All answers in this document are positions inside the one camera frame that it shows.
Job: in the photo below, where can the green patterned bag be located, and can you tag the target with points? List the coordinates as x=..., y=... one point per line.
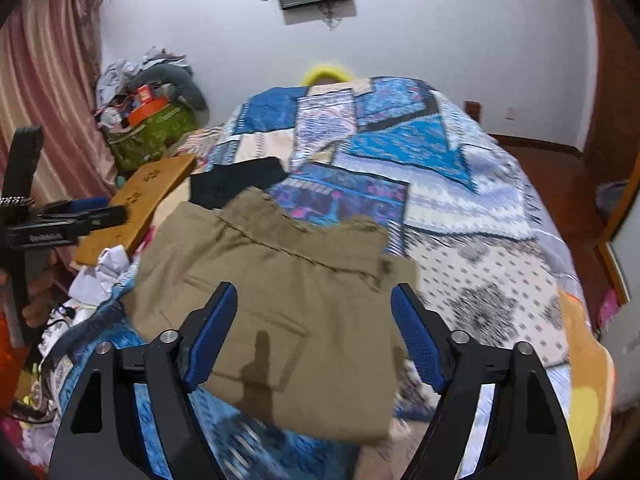
x=150, y=140

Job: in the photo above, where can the wooden board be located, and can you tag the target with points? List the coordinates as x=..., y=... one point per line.
x=145, y=195

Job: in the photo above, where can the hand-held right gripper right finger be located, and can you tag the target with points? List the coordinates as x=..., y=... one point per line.
x=417, y=340

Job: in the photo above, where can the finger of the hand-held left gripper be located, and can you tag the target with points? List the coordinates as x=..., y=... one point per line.
x=102, y=220
x=80, y=207

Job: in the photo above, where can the black cloth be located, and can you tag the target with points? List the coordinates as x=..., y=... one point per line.
x=235, y=180

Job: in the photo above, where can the white crumpled cloth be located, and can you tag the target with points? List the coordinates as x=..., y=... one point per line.
x=100, y=275

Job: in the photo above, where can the printed white cloth pile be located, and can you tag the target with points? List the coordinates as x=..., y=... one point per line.
x=55, y=332

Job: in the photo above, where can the wooden bedpost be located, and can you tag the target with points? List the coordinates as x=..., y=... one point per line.
x=473, y=111

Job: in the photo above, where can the orange box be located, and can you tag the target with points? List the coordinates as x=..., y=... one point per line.
x=147, y=110

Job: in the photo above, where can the patchwork bedspread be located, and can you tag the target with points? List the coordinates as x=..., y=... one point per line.
x=450, y=210

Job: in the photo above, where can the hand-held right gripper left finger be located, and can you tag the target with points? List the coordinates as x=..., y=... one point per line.
x=210, y=340

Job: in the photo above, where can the wall socket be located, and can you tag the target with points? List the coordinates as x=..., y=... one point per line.
x=510, y=113

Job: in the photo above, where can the khaki pants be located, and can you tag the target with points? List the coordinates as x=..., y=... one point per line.
x=300, y=285

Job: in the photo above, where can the striped pink curtain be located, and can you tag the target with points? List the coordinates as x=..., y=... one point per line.
x=55, y=85

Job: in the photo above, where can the person's left hand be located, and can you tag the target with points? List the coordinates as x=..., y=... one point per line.
x=39, y=305

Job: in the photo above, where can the striped cloth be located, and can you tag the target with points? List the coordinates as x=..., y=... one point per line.
x=200, y=140

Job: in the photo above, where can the grey bag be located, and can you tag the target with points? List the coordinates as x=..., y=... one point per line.
x=612, y=200

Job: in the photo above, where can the pink object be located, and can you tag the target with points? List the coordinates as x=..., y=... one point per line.
x=607, y=310

